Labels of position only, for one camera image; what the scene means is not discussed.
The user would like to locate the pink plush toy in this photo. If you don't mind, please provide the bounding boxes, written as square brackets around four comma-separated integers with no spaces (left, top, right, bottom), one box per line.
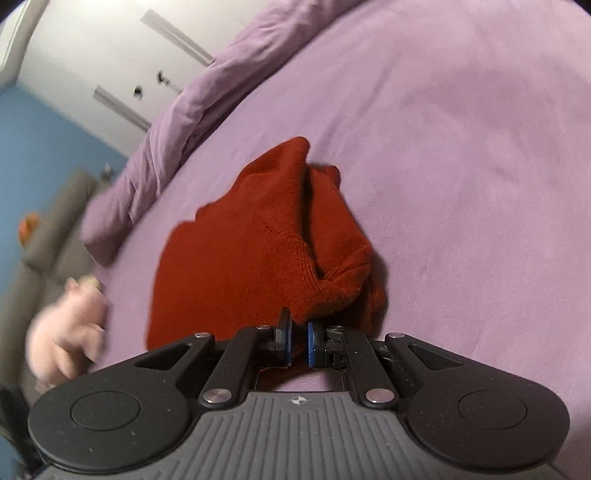
[25,274,110,393]

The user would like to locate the red knitted sweater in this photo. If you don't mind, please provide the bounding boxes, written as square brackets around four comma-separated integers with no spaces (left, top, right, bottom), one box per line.
[147,136,389,365]

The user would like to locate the white wardrobe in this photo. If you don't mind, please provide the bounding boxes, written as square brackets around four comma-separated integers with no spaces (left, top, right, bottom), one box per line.
[0,0,278,158]

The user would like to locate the purple duvet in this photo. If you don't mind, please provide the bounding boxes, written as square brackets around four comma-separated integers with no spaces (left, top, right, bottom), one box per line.
[81,0,365,266]

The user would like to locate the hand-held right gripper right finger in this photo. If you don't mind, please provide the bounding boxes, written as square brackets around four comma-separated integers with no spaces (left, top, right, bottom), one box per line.
[306,320,467,409]

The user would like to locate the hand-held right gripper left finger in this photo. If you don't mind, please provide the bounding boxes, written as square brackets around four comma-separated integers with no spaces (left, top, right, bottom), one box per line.
[133,307,295,409]

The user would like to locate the orange item on sofa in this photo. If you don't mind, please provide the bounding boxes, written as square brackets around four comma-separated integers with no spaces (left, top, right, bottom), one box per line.
[18,213,41,246]

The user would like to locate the purple bed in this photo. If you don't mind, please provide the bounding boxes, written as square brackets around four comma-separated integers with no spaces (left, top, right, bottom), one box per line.
[90,0,591,407]

